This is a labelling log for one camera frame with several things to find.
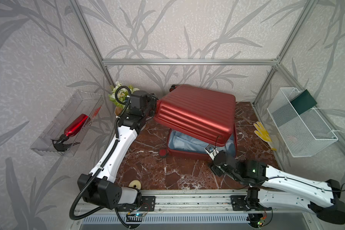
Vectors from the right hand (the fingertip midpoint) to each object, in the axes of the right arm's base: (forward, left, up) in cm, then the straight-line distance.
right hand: (211, 157), depth 73 cm
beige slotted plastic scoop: (+44, -30, -14) cm, 55 cm away
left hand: (+25, +28, +21) cm, 43 cm away
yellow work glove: (+26, -43, -17) cm, 53 cm away
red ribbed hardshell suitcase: (+12, +8, +18) cm, 23 cm away
